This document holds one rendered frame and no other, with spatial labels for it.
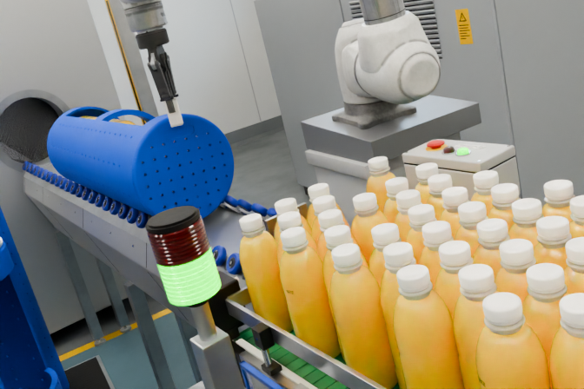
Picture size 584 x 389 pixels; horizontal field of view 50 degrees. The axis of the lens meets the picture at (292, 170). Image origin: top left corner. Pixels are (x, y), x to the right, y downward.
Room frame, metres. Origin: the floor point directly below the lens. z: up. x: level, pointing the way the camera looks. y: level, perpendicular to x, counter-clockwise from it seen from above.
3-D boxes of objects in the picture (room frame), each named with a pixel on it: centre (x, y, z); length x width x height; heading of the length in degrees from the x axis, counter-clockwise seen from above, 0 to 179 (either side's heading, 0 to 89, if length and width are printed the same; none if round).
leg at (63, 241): (2.90, 1.15, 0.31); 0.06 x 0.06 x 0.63; 31
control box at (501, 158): (1.18, -0.32, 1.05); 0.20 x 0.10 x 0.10; 31
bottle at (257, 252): (1.03, 0.09, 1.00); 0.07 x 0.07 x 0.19
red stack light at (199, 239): (0.69, 0.15, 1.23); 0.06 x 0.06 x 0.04
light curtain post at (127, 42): (2.65, 0.53, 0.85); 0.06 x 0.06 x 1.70; 31
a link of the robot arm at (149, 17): (1.56, 0.25, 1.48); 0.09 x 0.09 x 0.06
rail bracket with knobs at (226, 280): (1.06, 0.18, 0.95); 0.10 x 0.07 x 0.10; 121
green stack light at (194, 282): (0.69, 0.15, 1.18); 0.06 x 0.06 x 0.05
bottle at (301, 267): (0.91, 0.02, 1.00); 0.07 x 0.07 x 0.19
